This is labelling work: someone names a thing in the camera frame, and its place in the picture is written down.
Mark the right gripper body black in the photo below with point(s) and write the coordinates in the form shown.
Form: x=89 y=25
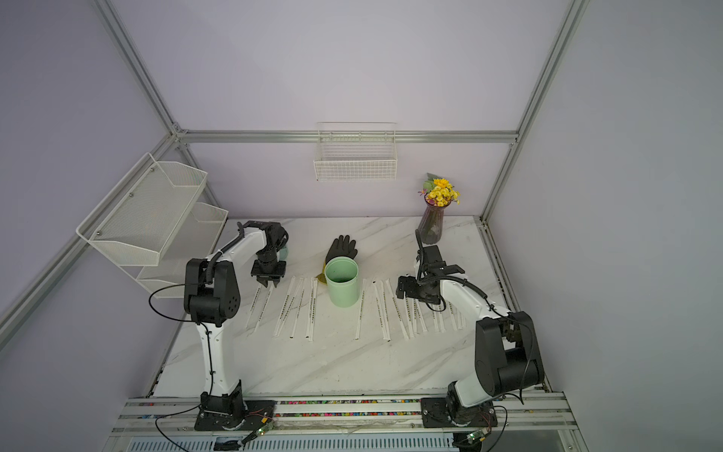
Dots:
x=415 y=289

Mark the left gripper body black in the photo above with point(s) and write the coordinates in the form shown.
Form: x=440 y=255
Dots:
x=267 y=267

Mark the straw sixteenth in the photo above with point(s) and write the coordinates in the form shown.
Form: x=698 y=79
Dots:
x=253 y=305

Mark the straw seventeenth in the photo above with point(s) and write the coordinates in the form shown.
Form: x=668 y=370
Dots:
x=263 y=308

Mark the straw eighteenth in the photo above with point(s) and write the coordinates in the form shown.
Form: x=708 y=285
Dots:
x=295 y=294

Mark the straw thirteenth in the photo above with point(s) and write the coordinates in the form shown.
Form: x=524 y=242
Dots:
x=314 y=312

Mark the straw fourteenth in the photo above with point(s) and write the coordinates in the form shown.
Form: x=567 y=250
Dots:
x=300 y=296

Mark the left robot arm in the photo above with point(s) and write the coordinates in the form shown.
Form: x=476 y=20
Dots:
x=211 y=299

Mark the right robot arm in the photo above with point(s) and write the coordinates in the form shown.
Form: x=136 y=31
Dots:
x=507 y=356

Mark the green storage cup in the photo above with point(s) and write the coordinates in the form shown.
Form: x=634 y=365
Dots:
x=342 y=279

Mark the purple glass vase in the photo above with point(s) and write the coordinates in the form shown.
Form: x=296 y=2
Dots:
x=432 y=223

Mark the black yellow work glove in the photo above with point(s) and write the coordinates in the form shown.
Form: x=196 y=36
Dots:
x=342 y=246

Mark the yellow flower bouquet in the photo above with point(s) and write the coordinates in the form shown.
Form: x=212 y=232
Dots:
x=438 y=191

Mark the white two-tier mesh shelf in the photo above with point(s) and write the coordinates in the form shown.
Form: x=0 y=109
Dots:
x=153 y=222

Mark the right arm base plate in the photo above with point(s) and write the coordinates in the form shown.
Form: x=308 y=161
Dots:
x=442 y=413

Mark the white wire wall basket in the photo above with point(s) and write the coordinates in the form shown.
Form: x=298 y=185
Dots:
x=356 y=151

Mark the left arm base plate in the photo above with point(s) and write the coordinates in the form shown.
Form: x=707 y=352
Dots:
x=254 y=415

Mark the aluminium front rail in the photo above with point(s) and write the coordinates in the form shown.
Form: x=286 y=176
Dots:
x=534 y=411

